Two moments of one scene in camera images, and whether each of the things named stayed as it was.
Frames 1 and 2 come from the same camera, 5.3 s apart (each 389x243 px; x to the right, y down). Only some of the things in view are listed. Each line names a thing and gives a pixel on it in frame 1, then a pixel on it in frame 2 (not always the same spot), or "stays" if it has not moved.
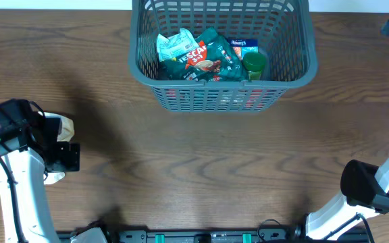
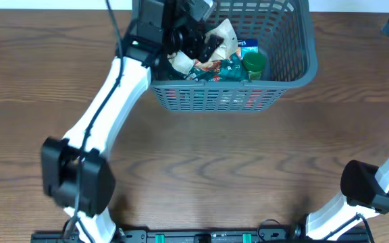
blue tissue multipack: (242, 46) stays
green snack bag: (215, 61) stays
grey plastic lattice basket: (286, 36) stays
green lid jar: (254, 63) stays
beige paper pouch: (66, 134) -> (185, 64)
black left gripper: (53, 131) -> (198, 42)
